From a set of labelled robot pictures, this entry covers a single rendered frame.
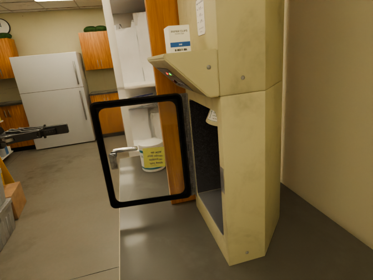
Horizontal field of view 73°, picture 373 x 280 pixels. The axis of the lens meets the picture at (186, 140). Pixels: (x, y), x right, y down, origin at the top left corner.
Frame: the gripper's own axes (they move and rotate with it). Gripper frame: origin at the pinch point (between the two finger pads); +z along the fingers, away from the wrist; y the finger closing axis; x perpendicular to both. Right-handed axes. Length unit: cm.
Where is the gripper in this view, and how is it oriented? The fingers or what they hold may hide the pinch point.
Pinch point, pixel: (56, 129)
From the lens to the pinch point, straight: 95.3
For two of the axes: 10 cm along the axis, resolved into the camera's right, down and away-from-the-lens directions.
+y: -2.5, -2.9, 9.2
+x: 0.9, 9.5, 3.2
